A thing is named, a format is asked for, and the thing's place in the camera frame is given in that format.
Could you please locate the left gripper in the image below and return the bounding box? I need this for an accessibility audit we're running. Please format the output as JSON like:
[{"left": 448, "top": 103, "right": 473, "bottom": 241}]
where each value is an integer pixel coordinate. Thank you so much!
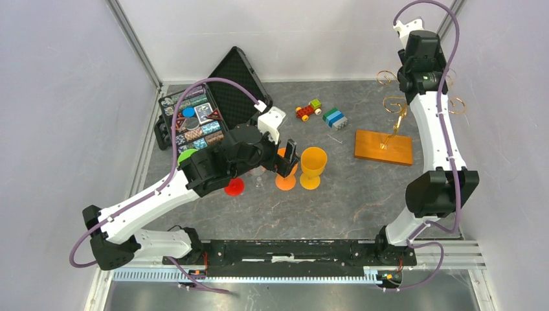
[{"left": 231, "top": 127, "right": 300, "bottom": 179}]

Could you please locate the yellow plastic wine glass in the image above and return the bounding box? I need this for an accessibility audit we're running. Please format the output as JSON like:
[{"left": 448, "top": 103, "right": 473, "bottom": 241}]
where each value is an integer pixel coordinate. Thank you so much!
[{"left": 300, "top": 146, "right": 328, "bottom": 190}]

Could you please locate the orange plastic wine glass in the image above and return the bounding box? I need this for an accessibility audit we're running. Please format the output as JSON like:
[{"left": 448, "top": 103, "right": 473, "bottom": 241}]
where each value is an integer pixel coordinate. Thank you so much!
[{"left": 275, "top": 165, "right": 298, "bottom": 191}]

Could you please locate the clear wine glass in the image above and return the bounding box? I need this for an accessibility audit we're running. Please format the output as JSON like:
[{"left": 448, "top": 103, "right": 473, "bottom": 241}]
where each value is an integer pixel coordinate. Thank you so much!
[{"left": 249, "top": 166, "right": 265, "bottom": 188}]

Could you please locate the red plastic wine glass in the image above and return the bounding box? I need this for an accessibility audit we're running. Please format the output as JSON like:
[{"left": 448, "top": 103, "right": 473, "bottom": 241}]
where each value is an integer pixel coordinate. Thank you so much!
[{"left": 224, "top": 178, "right": 245, "bottom": 196}]

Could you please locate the green plastic wine glass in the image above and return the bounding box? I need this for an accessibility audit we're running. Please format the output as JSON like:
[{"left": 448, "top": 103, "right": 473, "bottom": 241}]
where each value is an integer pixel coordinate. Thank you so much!
[{"left": 177, "top": 148, "right": 197, "bottom": 166}]

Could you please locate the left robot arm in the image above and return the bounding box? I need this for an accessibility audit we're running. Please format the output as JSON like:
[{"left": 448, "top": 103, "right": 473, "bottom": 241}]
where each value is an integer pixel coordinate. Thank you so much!
[{"left": 82, "top": 124, "right": 299, "bottom": 271}]

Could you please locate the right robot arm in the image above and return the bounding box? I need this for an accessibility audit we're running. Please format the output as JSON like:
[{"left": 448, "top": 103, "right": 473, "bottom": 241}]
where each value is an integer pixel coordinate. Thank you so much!
[{"left": 374, "top": 27, "right": 480, "bottom": 264}]

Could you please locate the gold wine glass rack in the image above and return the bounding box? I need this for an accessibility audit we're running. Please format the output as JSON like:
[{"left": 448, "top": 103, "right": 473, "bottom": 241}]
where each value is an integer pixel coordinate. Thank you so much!
[{"left": 354, "top": 72, "right": 467, "bottom": 172}]

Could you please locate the toy brick car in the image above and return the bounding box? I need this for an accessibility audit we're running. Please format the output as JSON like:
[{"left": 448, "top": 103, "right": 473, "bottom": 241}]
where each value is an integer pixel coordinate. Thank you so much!
[{"left": 295, "top": 99, "right": 322, "bottom": 122}]

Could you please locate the blue green brick stack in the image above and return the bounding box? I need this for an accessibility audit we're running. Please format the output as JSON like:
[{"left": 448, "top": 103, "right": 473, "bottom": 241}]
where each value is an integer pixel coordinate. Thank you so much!
[{"left": 322, "top": 108, "right": 348, "bottom": 130}]

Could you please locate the black open case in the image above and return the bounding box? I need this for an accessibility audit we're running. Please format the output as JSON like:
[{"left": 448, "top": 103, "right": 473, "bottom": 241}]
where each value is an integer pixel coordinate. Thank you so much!
[{"left": 154, "top": 46, "right": 273, "bottom": 155}]

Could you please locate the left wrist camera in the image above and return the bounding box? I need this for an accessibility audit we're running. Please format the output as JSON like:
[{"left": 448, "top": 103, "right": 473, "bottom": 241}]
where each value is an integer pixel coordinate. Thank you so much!
[{"left": 257, "top": 106, "right": 286, "bottom": 144}]

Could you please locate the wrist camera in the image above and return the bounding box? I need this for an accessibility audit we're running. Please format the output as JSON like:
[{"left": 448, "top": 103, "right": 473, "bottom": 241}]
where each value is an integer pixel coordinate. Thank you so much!
[
  {"left": 393, "top": 17, "right": 424, "bottom": 48},
  {"left": 257, "top": 106, "right": 286, "bottom": 144}
]

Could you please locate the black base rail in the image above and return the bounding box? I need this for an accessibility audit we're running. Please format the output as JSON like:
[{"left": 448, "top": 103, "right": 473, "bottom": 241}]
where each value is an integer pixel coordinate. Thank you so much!
[{"left": 102, "top": 238, "right": 486, "bottom": 286}]

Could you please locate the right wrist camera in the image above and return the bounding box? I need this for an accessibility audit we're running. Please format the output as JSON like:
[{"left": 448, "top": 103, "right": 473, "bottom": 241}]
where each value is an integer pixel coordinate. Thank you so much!
[{"left": 393, "top": 17, "right": 424, "bottom": 48}]

